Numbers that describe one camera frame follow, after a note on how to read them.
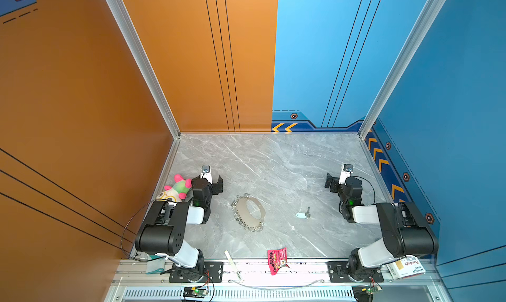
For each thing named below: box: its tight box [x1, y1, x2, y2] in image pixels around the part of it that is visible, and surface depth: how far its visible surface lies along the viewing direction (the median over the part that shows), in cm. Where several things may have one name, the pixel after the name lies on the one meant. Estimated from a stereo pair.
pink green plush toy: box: [155, 174, 193, 203], surface depth 90 cm
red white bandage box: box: [386, 254, 427, 280], surface depth 72 cm
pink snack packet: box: [267, 247, 291, 276], surface depth 77 cm
